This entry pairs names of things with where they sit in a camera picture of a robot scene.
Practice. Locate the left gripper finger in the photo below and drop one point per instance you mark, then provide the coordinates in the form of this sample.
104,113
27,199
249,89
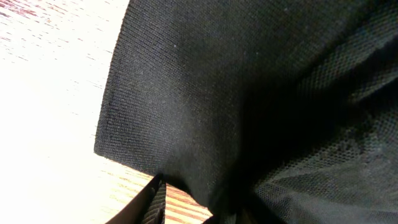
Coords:
147,207

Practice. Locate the black t-shirt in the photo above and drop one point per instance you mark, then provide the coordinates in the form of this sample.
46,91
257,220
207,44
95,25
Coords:
285,111

